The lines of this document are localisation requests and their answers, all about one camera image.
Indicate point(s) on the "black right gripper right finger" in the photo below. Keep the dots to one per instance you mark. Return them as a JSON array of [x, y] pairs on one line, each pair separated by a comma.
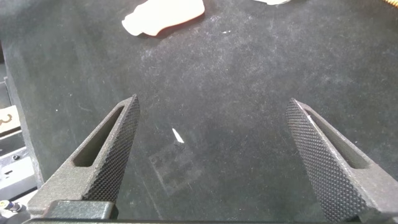
[[326, 168]]

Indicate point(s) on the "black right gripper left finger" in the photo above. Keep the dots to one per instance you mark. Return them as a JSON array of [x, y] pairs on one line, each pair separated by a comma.
[[109, 161]]

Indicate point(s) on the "pink bottle white cap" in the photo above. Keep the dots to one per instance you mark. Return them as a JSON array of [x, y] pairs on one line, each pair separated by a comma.
[[161, 15]]

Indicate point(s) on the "white plastic bowl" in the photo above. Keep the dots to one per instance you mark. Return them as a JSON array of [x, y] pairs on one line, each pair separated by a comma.
[[272, 1]]

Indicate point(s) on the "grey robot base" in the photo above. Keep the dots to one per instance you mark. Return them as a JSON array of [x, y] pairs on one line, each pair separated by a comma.
[[15, 177]]

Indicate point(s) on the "small white scrap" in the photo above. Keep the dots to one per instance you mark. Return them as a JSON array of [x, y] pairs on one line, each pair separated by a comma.
[[178, 136]]

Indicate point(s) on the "black tablecloth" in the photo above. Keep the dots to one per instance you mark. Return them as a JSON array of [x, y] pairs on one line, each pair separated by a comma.
[[217, 77]]

